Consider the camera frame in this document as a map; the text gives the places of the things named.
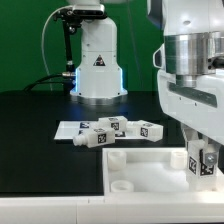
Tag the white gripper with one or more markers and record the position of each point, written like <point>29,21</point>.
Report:
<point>199,109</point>

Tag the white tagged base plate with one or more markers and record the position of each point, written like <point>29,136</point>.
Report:
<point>68,129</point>

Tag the white front fence bar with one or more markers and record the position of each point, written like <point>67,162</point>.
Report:
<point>201,207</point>

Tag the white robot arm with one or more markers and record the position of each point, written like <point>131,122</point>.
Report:
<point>190,61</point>

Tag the white square tabletop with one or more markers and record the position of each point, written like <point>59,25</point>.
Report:
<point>149,170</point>

